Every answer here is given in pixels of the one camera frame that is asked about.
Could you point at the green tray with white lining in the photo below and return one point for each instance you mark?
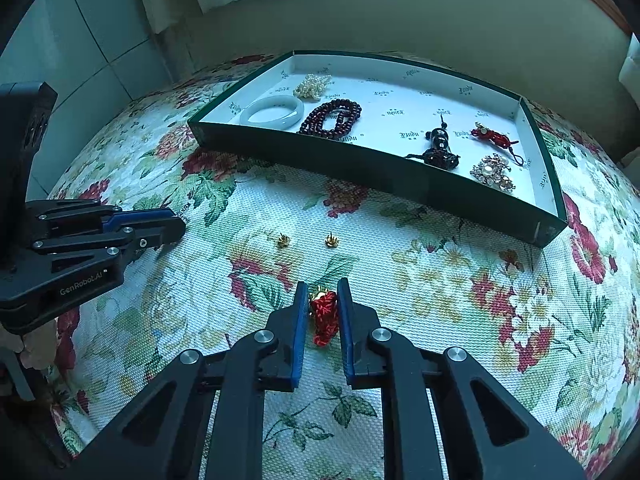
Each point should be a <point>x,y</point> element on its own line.
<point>400,105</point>

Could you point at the floral bedspread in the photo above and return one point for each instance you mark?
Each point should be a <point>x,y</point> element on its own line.
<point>425,300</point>

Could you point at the pale jade bangle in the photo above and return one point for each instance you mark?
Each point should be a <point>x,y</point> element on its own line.
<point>250,119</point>

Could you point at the red knot charm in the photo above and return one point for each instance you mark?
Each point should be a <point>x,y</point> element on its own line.
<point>487,135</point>

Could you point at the person's left hand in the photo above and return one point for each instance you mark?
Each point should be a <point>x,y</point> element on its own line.
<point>27,347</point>

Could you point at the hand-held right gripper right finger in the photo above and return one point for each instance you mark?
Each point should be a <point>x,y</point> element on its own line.
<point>346,332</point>

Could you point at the black tassel charm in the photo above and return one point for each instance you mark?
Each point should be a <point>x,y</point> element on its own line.
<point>440,142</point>

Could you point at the small gold earring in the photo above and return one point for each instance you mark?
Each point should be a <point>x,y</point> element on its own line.
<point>330,240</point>
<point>283,241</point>

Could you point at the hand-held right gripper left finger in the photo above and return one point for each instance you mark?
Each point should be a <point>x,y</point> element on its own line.
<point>299,332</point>

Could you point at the pale long curtain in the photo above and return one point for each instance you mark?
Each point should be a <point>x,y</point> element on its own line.
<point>631,67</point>

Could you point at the red tassel charm with gold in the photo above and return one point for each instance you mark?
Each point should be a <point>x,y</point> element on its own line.
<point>325,315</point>

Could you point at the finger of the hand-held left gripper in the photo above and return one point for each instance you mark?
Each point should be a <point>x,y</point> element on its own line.
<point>160,237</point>
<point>150,216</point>

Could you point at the crystal brooch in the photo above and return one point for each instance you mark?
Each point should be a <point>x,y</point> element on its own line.
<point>506,183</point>
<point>487,166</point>

